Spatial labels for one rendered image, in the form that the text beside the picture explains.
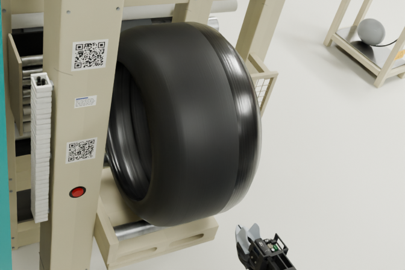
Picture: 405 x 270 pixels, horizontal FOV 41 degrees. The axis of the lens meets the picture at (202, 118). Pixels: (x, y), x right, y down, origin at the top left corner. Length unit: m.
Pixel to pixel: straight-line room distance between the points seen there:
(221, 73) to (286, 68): 2.72
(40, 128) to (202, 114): 0.37
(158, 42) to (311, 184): 2.04
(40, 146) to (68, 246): 0.44
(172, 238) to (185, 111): 0.53
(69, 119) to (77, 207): 0.34
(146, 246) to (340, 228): 1.65
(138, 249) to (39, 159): 0.44
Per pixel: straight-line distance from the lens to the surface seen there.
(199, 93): 1.28
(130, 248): 1.62
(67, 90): 1.20
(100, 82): 1.22
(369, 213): 3.25
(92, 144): 1.35
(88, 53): 1.15
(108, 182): 1.84
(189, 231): 1.68
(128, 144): 1.76
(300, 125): 3.57
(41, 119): 1.26
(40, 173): 1.39
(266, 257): 1.26
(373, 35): 4.30
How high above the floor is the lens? 2.20
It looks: 41 degrees down
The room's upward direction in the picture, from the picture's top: 16 degrees clockwise
